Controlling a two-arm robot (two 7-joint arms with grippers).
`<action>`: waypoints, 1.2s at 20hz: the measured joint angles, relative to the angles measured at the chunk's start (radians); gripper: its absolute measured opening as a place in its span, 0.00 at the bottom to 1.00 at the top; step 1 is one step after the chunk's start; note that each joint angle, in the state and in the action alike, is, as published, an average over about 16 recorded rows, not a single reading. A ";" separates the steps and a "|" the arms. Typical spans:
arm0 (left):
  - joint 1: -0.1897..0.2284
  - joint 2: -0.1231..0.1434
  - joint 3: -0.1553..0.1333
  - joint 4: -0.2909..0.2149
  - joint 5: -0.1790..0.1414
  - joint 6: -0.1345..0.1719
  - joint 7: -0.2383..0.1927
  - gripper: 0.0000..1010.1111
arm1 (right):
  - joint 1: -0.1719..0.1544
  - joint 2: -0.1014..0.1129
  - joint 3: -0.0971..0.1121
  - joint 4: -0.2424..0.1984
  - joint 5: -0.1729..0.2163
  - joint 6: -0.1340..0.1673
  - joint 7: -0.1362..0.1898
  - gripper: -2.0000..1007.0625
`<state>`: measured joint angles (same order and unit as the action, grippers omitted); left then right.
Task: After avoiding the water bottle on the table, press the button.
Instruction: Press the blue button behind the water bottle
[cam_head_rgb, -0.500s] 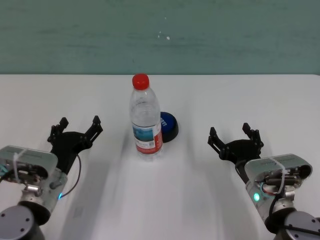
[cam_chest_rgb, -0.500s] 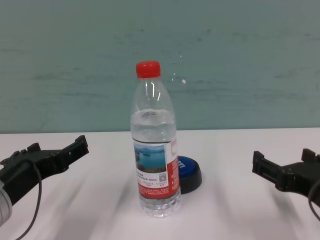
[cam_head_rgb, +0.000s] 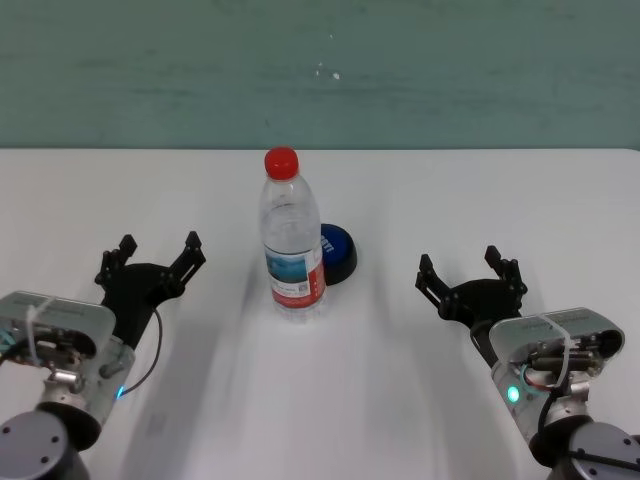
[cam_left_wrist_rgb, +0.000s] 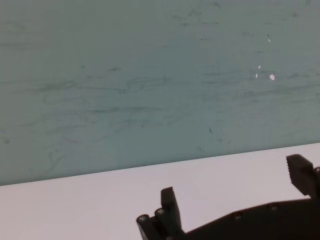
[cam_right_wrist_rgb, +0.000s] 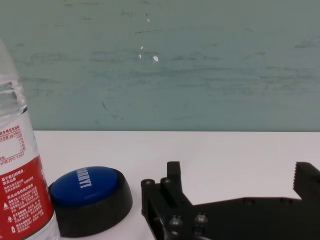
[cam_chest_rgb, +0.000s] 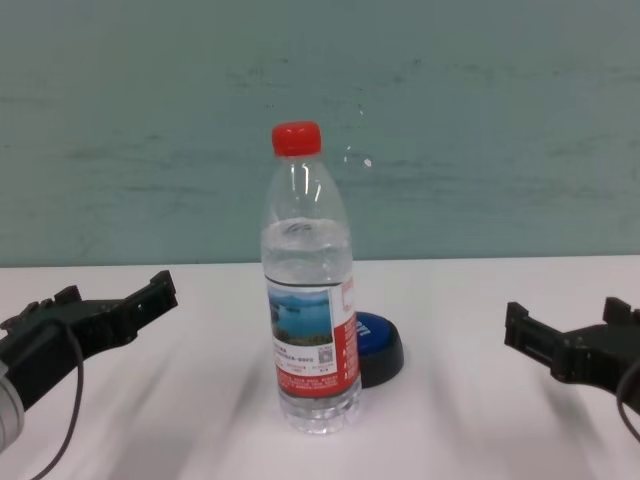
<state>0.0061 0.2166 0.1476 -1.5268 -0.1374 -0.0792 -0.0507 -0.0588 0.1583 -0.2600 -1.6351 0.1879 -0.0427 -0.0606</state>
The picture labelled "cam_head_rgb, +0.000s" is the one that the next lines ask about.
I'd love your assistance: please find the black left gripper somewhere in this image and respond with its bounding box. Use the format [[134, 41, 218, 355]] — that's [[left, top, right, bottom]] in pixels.
[[95, 230, 207, 349]]

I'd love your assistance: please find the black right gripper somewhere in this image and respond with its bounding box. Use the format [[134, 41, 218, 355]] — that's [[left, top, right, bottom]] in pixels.
[[413, 244, 529, 369]]

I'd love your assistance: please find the blue push button black base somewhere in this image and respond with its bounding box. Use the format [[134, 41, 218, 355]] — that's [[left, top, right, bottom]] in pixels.
[[318, 223, 359, 288]]

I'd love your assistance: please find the clear water bottle red cap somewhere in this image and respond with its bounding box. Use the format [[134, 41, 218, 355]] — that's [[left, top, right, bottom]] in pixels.
[[257, 146, 329, 325]]

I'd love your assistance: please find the white zip tie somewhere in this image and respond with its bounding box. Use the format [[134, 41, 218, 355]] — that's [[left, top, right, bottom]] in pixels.
[[25, 298, 57, 370], [542, 313, 575, 396]]

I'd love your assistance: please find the thin black left gripper cable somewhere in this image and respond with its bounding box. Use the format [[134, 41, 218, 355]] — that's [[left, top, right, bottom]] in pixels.
[[121, 307, 166, 397]]

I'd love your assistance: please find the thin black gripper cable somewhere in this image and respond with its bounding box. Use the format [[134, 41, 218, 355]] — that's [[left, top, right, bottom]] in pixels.
[[535, 389, 564, 444], [121, 307, 166, 397]]

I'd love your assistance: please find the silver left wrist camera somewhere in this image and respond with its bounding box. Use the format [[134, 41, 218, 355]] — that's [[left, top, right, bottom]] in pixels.
[[0, 291, 118, 372]]

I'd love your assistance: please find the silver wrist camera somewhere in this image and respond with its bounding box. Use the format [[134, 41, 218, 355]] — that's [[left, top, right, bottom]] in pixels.
[[488, 306, 627, 391], [0, 291, 118, 372]]

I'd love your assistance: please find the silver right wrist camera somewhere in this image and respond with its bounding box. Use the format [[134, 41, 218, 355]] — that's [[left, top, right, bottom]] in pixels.
[[488, 306, 627, 391]]

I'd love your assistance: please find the thin black right gripper cable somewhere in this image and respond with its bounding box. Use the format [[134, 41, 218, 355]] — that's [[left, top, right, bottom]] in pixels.
[[535, 389, 564, 444]]

